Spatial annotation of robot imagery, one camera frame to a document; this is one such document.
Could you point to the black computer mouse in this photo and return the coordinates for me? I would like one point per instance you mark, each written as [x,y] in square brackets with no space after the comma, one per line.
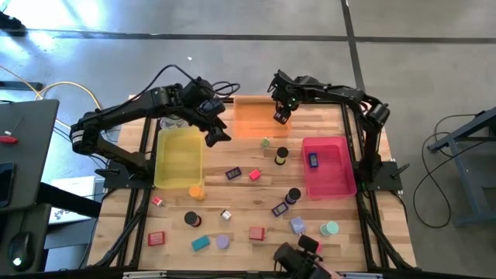
[21,248]

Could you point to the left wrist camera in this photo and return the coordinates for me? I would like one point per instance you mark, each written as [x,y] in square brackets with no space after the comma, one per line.
[211,105]

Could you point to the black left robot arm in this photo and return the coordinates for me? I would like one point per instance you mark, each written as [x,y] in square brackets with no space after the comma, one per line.
[135,104]

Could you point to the red labelled charger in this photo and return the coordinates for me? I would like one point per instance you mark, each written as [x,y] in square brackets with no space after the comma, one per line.
[156,238]

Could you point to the purple digital clock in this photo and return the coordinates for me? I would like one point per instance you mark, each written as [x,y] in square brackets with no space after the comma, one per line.
[280,209]
[233,173]

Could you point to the periwinkle wall charger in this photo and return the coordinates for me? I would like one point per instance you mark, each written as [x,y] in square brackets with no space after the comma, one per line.
[297,224]

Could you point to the mint green hourglass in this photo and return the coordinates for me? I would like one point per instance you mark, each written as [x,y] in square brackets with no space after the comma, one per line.
[332,227]

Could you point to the black floor strip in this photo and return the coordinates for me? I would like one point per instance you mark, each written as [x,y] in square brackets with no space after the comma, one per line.
[19,85]

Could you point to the orange translucent plastic bin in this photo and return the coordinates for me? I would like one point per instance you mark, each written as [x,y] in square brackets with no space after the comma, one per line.
[252,120]

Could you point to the white printed box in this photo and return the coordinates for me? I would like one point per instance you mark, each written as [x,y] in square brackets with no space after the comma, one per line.
[73,190]

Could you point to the black-capped yellow hourglass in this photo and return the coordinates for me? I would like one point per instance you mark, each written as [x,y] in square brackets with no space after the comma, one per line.
[282,152]

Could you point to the small green charger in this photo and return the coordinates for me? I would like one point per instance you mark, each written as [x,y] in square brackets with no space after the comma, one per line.
[265,143]

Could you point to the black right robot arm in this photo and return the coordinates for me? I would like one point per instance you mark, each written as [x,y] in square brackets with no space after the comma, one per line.
[337,93]

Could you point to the pink translucent plastic bin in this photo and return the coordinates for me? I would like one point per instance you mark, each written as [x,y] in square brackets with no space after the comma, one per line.
[333,178]

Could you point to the black-capped purple hourglass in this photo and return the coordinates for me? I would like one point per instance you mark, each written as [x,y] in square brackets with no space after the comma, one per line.
[294,193]

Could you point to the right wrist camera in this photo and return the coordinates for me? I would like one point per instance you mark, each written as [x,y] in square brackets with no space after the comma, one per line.
[277,83]

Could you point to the small pink charger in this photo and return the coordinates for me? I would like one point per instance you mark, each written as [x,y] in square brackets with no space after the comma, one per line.
[156,201]

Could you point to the pink wall charger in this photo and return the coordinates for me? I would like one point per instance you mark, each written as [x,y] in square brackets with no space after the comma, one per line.
[319,248]

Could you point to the person's foot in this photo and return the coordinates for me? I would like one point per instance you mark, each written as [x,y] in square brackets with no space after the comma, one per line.
[9,23]

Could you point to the grey desk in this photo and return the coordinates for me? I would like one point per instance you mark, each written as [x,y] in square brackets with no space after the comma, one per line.
[35,155]

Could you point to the orange hourglass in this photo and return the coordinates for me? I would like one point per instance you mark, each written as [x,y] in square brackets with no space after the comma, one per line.
[196,191]

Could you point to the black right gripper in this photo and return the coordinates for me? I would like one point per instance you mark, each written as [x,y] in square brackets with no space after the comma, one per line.
[296,91]

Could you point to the teal flat charger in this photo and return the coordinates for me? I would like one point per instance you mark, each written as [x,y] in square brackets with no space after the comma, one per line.
[200,243]

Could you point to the yellow translucent plastic bin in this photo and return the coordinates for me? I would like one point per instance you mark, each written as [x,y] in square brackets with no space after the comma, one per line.
[178,162]

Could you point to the blue metal stand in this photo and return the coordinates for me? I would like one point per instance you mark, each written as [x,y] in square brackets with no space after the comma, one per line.
[463,132]

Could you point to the red cube charger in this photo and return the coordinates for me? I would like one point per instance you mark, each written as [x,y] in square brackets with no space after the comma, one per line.
[254,174]

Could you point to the blue digital clock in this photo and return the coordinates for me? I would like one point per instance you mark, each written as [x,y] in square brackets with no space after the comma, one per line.
[313,160]

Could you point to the black desk crossbar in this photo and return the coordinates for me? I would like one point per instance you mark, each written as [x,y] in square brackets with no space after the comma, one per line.
[69,201]

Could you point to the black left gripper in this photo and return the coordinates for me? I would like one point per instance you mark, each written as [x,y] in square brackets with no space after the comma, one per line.
[211,123]

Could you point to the red wall charger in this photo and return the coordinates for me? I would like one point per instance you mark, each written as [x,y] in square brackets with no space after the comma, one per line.
[256,233]

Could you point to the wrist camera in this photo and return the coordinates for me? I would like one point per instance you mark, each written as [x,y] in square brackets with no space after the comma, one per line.
[277,83]
[211,105]

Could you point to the black phone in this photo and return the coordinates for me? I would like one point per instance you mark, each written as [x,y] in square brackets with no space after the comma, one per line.
[5,186]

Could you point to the white bar light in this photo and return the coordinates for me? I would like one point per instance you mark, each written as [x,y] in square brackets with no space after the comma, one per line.
[143,274]
[360,276]

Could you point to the black aluminium table frame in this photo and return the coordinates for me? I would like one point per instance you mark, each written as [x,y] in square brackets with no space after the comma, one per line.
[362,221]

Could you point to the black-capped red hourglass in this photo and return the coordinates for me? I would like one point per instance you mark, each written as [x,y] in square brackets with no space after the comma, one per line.
[190,218]

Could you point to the white cube charger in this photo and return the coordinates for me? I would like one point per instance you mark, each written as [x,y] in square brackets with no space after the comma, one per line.
[226,215]

